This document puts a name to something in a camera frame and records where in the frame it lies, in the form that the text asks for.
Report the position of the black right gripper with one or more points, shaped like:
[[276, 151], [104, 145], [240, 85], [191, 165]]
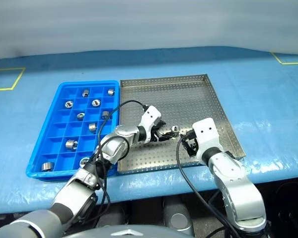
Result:
[[191, 147]]

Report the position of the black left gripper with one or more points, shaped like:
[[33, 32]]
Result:
[[156, 132]]

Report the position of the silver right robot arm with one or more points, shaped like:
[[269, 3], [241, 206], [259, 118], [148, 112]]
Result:
[[241, 193]]

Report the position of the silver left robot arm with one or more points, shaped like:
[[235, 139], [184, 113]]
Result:
[[72, 196]]

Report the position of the perforated steel tray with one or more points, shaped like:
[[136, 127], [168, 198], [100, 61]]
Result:
[[169, 99]]

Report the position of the blue plastic compartment tray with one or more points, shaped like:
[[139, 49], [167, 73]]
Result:
[[57, 129]]

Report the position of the blue plastic table cover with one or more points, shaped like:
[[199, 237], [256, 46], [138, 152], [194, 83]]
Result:
[[149, 62]]

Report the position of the grey rounded shape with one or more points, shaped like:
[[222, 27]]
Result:
[[176, 215]]

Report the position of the large silver metal roller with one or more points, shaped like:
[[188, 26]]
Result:
[[71, 144]]

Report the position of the dark rounded shape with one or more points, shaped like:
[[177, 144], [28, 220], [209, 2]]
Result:
[[111, 218]]

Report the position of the grey robot torso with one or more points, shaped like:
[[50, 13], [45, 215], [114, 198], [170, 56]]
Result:
[[129, 232]]

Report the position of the yellow tape square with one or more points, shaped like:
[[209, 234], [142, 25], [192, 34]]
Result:
[[17, 80], [278, 59]]

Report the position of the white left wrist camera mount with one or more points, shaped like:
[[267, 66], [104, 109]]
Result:
[[151, 119]]

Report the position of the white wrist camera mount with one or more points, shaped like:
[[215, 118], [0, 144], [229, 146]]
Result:
[[206, 136], [151, 119]]

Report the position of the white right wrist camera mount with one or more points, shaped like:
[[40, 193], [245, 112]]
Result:
[[206, 136]]

